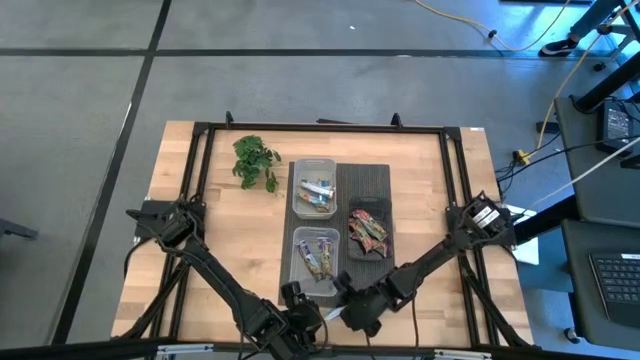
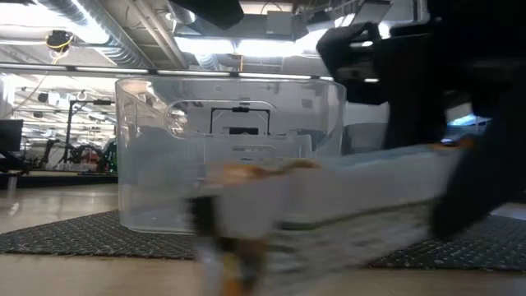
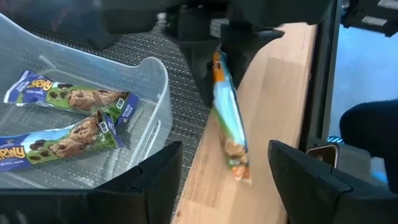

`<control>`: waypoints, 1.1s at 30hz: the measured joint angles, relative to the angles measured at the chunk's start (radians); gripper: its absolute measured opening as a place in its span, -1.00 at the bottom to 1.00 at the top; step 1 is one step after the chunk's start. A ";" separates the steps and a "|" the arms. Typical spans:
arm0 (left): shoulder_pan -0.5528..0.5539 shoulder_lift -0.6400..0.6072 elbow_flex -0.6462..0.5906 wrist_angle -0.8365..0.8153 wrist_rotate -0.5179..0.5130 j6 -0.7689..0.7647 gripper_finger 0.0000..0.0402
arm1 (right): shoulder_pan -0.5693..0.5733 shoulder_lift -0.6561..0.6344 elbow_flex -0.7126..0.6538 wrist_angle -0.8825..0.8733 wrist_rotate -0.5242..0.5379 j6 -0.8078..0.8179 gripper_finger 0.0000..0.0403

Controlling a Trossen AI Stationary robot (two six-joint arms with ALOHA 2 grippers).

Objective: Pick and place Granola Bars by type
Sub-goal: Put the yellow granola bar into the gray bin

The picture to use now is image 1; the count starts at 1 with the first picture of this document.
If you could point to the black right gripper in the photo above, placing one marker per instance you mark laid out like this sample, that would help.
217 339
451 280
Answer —
362 312

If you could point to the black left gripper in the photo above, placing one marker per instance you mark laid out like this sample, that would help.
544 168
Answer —
306 325

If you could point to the white green granola bar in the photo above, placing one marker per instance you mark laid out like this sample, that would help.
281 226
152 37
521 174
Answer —
334 314

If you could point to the snack packets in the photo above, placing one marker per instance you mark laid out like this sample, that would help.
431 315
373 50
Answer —
310 260

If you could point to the oatmeal raisin granola bar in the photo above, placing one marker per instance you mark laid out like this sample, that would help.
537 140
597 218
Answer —
326 257

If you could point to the white blue granola bar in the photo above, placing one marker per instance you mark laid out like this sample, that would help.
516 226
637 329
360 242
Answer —
317 188
314 201

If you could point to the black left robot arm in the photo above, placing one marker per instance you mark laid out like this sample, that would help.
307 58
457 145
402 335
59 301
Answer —
215 275

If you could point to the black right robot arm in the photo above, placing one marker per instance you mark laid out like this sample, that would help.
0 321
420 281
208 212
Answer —
430 260

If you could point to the clear plastic bin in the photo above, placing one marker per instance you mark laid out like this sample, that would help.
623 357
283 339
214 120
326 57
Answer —
300 287
314 170

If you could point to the smoky grey plastic bin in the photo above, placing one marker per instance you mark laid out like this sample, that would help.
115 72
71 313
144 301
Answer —
370 202

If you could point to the dark woven placemat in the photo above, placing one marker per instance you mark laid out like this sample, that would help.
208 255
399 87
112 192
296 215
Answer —
362 180

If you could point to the green artificial plant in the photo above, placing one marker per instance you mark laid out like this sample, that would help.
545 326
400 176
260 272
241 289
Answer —
252 162

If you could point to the black desk leg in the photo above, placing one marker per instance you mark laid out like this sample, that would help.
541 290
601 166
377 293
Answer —
610 82
545 220

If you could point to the black overhead beam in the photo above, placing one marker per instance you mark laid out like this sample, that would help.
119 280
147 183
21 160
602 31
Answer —
100 350

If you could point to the black caster wheel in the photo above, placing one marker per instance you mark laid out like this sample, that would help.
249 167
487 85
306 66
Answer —
573 335

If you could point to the grey office desk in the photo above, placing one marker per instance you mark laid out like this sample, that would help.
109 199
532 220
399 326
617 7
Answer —
580 300
580 150

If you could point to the yellow power plug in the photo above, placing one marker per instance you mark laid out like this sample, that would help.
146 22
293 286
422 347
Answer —
521 157

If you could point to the black computer keyboard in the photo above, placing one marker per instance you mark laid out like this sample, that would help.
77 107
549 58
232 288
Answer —
617 287

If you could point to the black power adapter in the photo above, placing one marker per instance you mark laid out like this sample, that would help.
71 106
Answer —
547 127

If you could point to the dark chair base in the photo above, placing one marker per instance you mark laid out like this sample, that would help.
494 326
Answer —
17 230

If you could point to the person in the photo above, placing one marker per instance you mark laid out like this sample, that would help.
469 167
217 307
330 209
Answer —
557 48

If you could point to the metal chair base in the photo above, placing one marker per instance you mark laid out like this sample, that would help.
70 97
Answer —
620 30

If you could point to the black metal table frame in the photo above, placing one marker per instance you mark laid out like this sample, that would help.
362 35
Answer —
325 127

